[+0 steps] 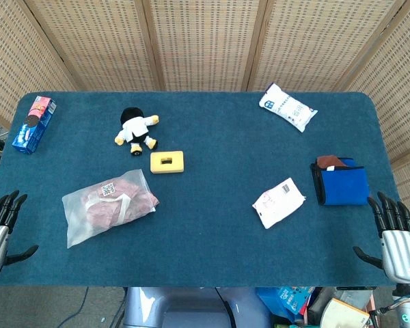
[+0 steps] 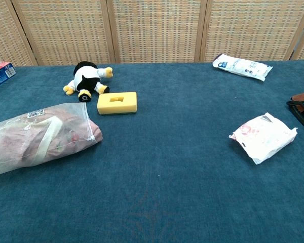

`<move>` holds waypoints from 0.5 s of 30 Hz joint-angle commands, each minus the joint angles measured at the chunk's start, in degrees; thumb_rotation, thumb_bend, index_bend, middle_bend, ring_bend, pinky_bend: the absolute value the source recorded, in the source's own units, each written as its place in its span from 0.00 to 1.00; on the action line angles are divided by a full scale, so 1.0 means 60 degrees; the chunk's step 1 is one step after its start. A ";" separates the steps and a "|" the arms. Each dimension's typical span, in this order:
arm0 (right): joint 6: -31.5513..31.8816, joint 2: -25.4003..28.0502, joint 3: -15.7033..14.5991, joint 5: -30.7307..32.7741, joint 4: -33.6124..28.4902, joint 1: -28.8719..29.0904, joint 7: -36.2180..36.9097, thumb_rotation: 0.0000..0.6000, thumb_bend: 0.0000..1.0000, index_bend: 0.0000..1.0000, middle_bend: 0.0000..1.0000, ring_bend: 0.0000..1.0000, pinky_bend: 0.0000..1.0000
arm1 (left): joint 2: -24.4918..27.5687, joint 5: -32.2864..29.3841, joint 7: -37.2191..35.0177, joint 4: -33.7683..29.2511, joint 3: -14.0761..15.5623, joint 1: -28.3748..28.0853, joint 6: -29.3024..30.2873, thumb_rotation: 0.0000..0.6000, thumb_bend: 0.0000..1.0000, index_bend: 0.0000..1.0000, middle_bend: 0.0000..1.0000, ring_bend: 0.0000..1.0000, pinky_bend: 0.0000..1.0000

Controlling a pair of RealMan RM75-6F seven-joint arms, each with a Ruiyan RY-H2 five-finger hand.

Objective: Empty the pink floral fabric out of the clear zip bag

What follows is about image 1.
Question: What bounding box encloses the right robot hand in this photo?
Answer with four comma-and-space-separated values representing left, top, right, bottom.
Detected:
353, 191, 410, 284

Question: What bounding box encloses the transparent plastic zip bag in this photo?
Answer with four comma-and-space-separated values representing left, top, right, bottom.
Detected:
61, 169, 161, 249

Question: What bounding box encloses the pink floral garment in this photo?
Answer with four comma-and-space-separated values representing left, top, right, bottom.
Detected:
83, 179, 161, 228

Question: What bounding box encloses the beige book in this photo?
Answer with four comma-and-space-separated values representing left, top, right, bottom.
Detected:
319, 297, 372, 328

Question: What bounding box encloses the dark tray with items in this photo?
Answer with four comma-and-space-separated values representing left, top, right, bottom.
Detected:
310, 156, 369, 206

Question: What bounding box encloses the brown item in pouch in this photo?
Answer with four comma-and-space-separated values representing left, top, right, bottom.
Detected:
316, 154, 348, 171

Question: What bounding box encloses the blue and pink cookie box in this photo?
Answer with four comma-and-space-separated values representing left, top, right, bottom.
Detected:
12, 96, 57, 155

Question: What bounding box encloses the blue printed package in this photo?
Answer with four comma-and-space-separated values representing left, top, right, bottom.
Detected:
256, 286, 316, 324

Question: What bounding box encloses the white packet with pink print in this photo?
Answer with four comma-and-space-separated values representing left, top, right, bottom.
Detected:
251, 177, 308, 230

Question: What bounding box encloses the black and white plush doll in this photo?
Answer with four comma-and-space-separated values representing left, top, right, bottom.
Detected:
114, 107, 160, 156

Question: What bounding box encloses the white packet with blue print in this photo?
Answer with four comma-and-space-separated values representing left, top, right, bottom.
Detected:
258, 82, 318, 133

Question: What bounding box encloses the yellow sponge block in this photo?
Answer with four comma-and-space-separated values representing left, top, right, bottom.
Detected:
150, 150, 185, 174

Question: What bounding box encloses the teal table carpet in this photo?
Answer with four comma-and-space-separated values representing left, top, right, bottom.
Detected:
0, 91, 401, 288

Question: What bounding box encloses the grey robot torso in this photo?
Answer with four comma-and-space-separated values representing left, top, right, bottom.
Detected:
122, 286, 273, 328

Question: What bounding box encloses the woven bamboo folding screen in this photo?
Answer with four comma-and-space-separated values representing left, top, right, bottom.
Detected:
0, 0, 410, 192

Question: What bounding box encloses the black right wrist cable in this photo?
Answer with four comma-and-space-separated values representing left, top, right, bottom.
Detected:
368, 297, 406, 328

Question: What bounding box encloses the blue floor cable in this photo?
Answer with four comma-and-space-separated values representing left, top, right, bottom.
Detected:
56, 286, 90, 328

